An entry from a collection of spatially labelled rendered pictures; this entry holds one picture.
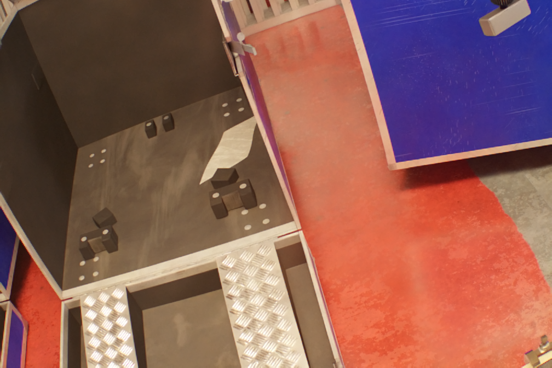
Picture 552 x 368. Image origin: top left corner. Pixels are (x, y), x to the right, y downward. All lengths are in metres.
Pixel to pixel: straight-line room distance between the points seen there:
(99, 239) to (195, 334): 0.49
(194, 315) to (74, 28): 1.30
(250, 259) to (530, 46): 1.08
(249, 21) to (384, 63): 1.92
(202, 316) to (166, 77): 1.14
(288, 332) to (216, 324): 0.31
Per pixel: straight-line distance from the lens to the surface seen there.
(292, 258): 2.28
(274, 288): 2.11
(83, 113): 3.09
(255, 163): 2.55
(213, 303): 2.31
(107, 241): 2.43
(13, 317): 2.59
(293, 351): 1.98
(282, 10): 3.97
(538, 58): 2.14
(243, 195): 2.32
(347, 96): 3.09
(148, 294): 2.35
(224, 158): 2.63
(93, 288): 2.37
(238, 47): 1.94
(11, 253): 2.76
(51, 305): 2.72
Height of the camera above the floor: 1.58
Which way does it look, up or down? 34 degrees down
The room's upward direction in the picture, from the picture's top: 20 degrees counter-clockwise
